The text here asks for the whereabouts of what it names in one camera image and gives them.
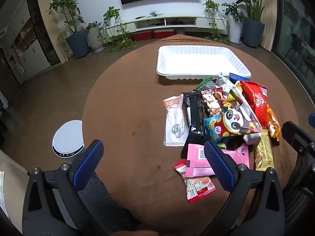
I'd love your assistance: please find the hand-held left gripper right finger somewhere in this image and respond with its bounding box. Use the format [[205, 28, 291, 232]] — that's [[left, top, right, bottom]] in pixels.
[[202, 140, 286, 236]]

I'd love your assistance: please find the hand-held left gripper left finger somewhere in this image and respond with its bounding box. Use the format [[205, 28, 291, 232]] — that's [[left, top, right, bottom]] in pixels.
[[23, 140, 109, 236]]

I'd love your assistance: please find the pink snack packet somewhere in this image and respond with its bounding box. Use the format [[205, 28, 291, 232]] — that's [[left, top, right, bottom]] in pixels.
[[184, 143, 249, 177]]

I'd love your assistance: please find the orange snack packet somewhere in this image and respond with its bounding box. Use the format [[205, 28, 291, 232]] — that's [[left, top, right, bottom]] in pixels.
[[266, 103, 281, 142]]

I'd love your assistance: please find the red strawberry print packet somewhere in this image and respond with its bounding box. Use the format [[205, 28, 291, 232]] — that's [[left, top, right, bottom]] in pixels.
[[174, 159, 216, 204]]

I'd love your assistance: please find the gold snack packet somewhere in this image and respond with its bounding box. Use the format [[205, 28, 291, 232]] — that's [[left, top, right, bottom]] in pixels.
[[255, 129, 275, 172]]

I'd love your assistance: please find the panda print snack packet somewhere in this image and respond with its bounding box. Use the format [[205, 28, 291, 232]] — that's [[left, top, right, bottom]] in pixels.
[[204, 106, 261, 150]]

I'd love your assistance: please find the black snack packet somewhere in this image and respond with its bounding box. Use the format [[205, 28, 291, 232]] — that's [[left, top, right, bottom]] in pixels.
[[181, 91, 209, 159]]

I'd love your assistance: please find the red snack packet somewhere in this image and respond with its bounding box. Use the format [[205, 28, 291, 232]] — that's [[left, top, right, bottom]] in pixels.
[[240, 81, 269, 129]]

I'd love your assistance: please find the white and orange bread packet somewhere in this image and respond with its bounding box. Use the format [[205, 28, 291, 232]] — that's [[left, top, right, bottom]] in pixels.
[[162, 95, 189, 147]]

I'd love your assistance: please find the brown chocolate print packet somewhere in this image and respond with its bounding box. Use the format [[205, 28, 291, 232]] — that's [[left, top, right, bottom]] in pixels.
[[200, 88, 227, 117]]

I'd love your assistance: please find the silver white snack bag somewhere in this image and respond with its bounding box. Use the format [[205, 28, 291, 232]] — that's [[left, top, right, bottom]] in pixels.
[[226, 81, 262, 133]]

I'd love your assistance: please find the blue snack packet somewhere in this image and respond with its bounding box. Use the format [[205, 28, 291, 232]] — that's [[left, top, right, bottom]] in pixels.
[[229, 72, 250, 82]]

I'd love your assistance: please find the white plastic tray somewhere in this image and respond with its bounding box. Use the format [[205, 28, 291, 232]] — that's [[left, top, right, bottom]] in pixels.
[[156, 45, 252, 79]]

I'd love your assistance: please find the grey mesh office chair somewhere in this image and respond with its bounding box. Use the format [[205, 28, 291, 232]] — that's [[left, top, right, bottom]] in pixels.
[[49, 150, 315, 236]]

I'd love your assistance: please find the black patio chair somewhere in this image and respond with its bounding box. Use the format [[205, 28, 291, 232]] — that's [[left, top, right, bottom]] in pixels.
[[290, 33, 315, 79]]

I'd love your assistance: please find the beige cushion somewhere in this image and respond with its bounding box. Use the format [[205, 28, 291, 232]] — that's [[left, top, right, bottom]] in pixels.
[[0, 149, 31, 218]]

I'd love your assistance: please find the broad-leaf plant in blue pot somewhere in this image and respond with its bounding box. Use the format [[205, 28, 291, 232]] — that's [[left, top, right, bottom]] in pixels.
[[230, 0, 281, 49]]

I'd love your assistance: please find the beige curtain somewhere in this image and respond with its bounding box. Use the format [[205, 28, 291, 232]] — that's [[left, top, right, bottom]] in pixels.
[[259, 0, 281, 53]]

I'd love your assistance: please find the bushy plant in white pot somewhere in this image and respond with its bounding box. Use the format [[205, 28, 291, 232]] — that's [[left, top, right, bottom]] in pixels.
[[221, 2, 246, 44]]

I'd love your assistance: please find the leafy tree in blue pot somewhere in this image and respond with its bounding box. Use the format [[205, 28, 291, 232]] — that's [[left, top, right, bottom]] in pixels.
[[45, 0, 90, 59]]

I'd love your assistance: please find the plant in patterned white pot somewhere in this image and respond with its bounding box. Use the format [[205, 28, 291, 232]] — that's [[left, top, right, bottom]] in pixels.
[[85, 21, 105, 53]]

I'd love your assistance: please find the trailing vine plant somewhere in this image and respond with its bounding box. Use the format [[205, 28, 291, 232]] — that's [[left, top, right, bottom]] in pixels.
[[203, 0, 232, 45], [102, 6, 137, 53]]

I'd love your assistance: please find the red storage box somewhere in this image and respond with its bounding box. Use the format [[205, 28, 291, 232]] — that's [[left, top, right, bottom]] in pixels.
[[131, 31, 152, 41], [154, 29, 176, 39]]

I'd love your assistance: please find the white television cabinet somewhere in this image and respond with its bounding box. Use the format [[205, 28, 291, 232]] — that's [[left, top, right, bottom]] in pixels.
[[122, 15, 228, 34]]

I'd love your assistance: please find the white wall cabinet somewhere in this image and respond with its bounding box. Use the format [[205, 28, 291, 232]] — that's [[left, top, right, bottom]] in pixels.
[[0, 0, 61, 85]]

